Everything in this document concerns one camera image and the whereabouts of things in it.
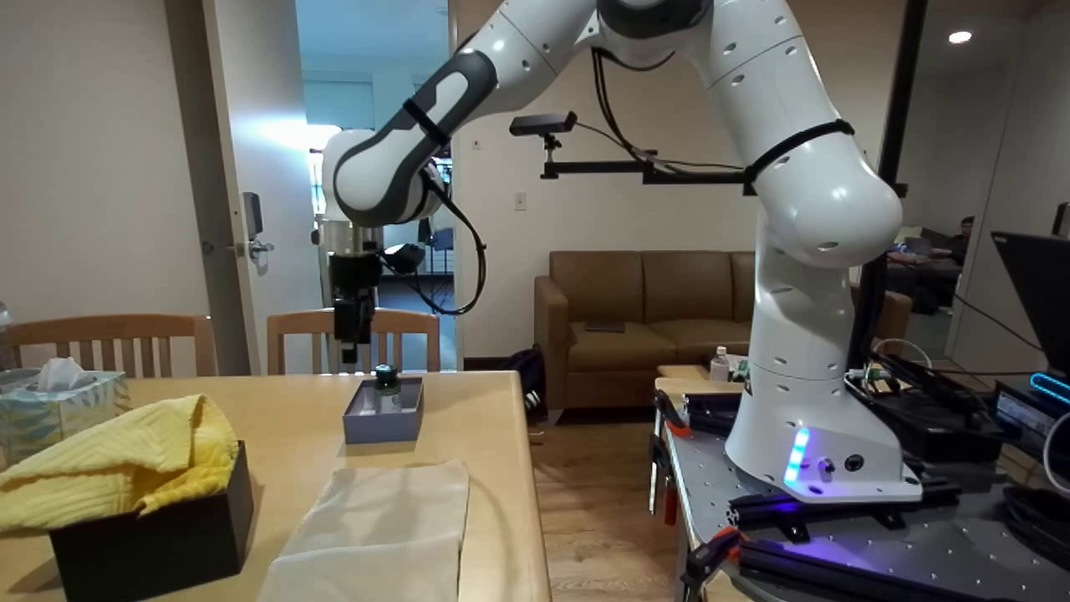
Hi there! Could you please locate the black monitor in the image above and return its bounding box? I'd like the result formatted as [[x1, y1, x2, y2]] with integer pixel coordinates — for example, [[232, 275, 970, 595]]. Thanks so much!
[[993, 232, 1070, 376]]

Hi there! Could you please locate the robot mounting table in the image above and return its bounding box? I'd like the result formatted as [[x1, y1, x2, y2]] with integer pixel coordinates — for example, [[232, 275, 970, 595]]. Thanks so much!
[[650, 395, 1070, 602]]

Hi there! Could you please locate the wooden chair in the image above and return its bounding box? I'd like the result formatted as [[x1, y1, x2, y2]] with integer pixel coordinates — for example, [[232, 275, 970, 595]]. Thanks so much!
[[9, 314, 218, 378], [268, 308, 442, 376]]

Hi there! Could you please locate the black box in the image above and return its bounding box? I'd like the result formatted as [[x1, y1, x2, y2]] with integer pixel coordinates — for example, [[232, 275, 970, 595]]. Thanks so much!
[[50, 451, 256, 602]]

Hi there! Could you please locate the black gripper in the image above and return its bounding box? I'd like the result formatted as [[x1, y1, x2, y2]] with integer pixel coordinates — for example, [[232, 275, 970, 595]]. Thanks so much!
[[331, 255, 380, 346]]

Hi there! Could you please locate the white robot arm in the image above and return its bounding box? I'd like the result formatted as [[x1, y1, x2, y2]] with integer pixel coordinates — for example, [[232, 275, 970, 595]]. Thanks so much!
[[321, 0, 922, 507]]

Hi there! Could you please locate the wooden dining table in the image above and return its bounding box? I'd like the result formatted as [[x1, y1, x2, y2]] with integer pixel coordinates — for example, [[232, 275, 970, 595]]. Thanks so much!
[[0, 370, 554, 602]]

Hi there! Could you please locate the grey box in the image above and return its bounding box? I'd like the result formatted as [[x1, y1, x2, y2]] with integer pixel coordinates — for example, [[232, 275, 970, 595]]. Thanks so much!
[[346, 378, 424, 444]]

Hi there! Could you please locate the brown sofa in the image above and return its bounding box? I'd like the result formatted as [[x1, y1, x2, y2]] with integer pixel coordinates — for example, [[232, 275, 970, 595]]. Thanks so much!
[[531, 248, 915, 415]]

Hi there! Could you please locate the beige folded cloth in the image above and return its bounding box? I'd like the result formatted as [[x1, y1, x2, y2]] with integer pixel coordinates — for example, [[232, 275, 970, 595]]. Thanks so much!
[[258, 461, 471, 602]]

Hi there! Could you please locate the wooden chair far right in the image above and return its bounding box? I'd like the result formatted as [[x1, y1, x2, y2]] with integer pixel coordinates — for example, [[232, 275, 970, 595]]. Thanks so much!
[[268, 308, 442, 376]]

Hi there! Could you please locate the wooden chair far left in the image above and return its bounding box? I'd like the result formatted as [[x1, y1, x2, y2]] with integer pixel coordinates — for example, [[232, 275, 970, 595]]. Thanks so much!
[[9, 314, 218, 378]]

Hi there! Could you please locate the tissue box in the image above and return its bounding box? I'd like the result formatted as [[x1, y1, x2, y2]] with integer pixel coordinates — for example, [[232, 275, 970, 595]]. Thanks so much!
[[0, 357, 126, 470]]

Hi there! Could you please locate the yellow cloth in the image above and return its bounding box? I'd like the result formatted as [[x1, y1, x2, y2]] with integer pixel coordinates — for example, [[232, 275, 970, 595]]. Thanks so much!
[[0, 395, 241, 536]]

